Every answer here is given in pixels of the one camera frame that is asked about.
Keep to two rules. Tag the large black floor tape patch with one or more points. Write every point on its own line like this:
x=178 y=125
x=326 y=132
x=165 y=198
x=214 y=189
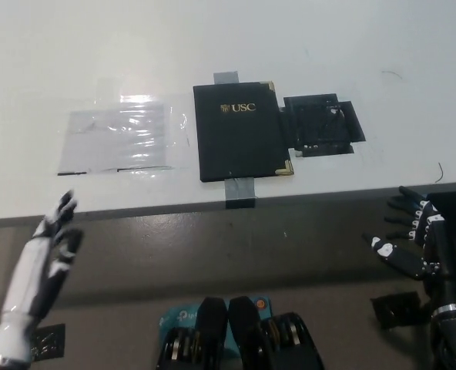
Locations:
x=399 y=310

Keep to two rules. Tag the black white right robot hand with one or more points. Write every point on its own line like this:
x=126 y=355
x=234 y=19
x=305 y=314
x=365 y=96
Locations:
x=441 y=262

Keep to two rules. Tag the clear plastic sheet over paper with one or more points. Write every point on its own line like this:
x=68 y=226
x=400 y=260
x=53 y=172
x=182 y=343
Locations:
x=116 y=135

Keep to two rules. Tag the grey duct tape strip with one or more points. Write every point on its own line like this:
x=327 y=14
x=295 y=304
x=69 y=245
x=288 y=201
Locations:
x=240 y=192

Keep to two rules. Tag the teal tp-link box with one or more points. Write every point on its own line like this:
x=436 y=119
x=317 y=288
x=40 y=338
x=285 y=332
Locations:
x=176 y=318

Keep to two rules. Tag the black tape patch with holes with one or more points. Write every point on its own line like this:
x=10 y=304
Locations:
x=322 y=123

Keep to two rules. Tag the small black floor tape patch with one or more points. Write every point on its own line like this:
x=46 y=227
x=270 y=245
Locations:
x=49 y=343

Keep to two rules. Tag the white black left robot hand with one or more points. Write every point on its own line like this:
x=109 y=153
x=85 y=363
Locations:
x=31 y=277

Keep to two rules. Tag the black diary with gold corners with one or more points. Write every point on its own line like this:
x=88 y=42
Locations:
x=239 y=135

